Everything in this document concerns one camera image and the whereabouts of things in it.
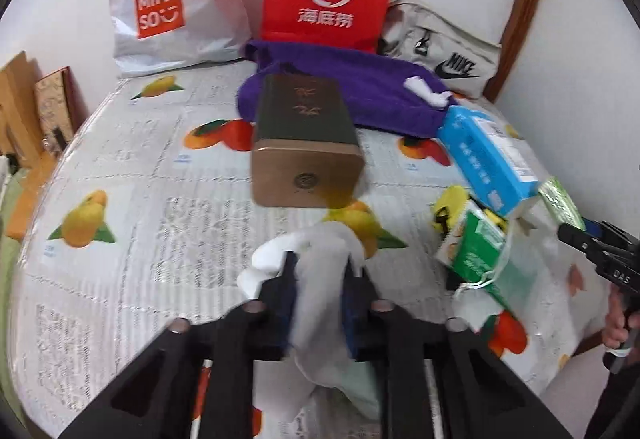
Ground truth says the white cloth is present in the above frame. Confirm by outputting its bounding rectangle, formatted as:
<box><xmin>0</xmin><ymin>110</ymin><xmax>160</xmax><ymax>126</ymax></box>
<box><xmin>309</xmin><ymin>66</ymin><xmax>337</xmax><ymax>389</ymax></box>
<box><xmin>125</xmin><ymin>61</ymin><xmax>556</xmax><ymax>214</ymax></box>
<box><xmin>404</xmin><ymin>76</ymin><xmax>452</xmax><ymax>110</ymax></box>

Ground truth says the right hand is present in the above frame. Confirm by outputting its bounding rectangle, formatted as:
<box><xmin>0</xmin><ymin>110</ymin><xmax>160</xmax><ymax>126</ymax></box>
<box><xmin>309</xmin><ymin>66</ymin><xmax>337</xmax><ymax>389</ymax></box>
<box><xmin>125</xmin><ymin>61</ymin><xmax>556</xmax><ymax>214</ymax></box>
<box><xmin>601</xmin><ymin>285</ymin><xmax>639</xmax><ymax>349</ymax></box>

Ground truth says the green snack packet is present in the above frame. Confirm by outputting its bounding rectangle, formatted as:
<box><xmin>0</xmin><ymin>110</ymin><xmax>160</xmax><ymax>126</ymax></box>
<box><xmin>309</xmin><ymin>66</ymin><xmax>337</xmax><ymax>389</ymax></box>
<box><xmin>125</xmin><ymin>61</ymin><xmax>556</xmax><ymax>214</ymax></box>
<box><xmin>435</xmin><ymin>200</ymin><xmax>506</xmax><ymax>283</ymax></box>

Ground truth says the blue tissue pack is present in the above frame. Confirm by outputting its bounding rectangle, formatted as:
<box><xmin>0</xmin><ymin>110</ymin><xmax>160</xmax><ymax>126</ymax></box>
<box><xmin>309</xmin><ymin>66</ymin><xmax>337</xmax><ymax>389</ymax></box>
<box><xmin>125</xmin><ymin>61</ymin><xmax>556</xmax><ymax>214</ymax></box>
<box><xmin>437</xmin><ymin>106</ymin><xmax>539</xmax><ymax>218</ymax></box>

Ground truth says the yellow black pouch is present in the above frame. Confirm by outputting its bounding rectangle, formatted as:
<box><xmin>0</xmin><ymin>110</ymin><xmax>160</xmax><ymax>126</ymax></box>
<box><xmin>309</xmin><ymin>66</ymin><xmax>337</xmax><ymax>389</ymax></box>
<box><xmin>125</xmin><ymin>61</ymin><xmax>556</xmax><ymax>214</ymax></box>
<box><xmin>431</xmin><ymin>185</ymin><xmax>508</xmax><ymax>237</ymax></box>

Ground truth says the fruit print tablecloth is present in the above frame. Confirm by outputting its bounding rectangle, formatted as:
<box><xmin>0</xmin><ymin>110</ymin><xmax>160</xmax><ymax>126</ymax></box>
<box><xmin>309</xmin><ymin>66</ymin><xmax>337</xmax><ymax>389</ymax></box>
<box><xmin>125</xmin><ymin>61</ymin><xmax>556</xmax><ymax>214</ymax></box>
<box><xmin>6</xmin><ymin>61</ymin><xmax>608</xmax><ymax>438</ymax></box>

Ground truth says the grey Nike bag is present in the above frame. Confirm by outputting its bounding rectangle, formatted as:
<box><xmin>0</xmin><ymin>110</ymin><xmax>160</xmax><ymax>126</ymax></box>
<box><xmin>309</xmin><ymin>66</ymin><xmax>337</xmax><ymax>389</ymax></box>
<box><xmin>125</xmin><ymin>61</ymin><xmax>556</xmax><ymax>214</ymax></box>
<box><xmin>378</xmin><ymin>0</ymin><xmax>501</xmax><ymax>99</ymax></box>

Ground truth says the green gold tin box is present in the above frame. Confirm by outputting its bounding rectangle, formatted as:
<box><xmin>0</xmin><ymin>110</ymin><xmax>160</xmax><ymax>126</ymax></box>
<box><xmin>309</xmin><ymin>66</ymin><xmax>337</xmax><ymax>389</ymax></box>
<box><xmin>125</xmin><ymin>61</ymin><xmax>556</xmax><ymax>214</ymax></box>
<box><xmin>250</xmin><ymin>73</ymin><xmax>364</xmax><ymax>208</ymax></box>

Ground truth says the wooden nightstand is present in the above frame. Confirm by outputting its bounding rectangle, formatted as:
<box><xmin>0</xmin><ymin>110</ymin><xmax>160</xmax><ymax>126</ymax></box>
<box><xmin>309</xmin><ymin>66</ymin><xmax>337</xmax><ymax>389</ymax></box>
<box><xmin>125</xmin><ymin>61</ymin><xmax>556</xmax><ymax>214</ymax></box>
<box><xmin>4</xmin><ymin>151</ymin><xmax>56</xmax><ymax>242</ymax></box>

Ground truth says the purple towel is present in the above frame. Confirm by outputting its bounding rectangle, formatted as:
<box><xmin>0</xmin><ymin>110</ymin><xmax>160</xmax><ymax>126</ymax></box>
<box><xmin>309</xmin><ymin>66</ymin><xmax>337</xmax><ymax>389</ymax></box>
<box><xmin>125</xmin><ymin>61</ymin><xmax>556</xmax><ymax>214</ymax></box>
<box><xmin>236</xmin><ymin>40</ymin><xmax>447</xmax><ymax>139</ymax></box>

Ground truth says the brown patterned book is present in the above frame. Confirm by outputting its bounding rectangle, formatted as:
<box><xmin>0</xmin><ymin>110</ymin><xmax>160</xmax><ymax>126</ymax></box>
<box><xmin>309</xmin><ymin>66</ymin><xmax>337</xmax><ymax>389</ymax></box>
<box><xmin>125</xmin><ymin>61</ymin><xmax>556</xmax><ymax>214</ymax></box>
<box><xmin>34</xmin><ymin>66</ymin><xmax>86</xmax><ymax>156</ymax></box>

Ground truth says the brown wooden door frame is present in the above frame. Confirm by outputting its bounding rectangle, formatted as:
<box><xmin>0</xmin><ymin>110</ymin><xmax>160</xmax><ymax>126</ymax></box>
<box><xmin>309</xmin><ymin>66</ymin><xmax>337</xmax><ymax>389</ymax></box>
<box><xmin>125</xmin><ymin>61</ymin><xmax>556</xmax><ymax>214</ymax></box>
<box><xmin>483</xmin><ymin>0</ymin><xmax>540</xmax><ymax>103</ymax></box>

